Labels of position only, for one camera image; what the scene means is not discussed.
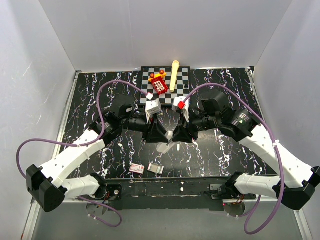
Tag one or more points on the yellow toy piece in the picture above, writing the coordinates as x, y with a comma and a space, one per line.
161, 74

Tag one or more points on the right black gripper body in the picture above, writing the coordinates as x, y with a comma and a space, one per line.
193, 127

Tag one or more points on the cream toy microphone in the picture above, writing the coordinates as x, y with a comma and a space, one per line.
174, 73

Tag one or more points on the black base frame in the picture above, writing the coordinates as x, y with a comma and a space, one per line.
170, 193

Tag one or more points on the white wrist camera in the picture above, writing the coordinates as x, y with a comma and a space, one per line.
152, 106
181, 106

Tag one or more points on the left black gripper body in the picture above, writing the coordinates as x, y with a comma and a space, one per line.
147, 131

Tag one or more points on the white plastic stapler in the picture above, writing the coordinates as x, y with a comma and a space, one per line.
163, 148

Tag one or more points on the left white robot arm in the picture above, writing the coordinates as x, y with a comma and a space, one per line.
50, 184

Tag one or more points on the red toy brick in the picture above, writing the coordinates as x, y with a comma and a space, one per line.
159, 85

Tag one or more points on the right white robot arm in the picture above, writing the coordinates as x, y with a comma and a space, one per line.
295, 182

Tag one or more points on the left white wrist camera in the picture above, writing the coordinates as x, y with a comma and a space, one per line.
152, 106

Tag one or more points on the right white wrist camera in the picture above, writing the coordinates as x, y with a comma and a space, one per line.
181, 106

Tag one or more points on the red white staple box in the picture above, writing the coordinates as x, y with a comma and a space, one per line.
136, 168

